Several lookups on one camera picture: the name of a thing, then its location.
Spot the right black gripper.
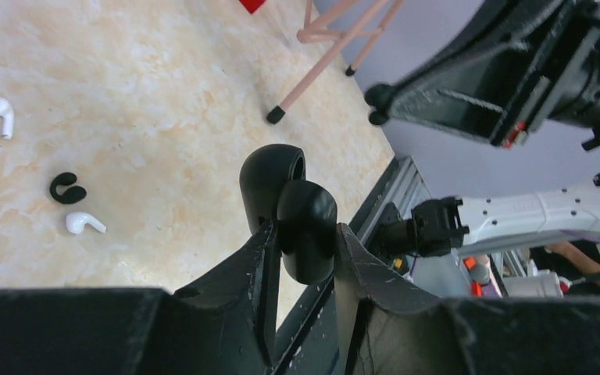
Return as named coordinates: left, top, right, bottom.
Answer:
left=387, top=0, right=600, bottom=148

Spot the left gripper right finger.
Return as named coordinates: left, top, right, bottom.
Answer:
left=334, top=223, right=600, bottom=374

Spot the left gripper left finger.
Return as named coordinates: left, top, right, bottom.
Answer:
left=0, top=221, right=280, bottom=374

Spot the black earbud charging case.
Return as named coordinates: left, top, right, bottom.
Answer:
left=239, top=144, right=338, bottom=285

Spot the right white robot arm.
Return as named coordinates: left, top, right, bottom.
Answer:
left=365, top=1, right=600, bottom=257

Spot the pink perforated music stand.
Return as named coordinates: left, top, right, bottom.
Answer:
left=266, top=0, right=405, bottom=125

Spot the white earbud lower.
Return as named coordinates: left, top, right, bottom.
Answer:
left=65, top=212, right=107, bottom=234

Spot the white earbud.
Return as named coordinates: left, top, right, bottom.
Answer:
left=65, top=212, right=107, bottom=234
left=0, top=97, right=14, bottom=140

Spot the red square box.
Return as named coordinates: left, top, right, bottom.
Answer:
left=239, top=0, right=266, bottom=14

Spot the white earbud upper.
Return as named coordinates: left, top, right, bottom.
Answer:
left=0, top=97, right=14, bottom=140

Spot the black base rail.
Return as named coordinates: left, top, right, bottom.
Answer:
left=272, top=157, right=427, bottom=374

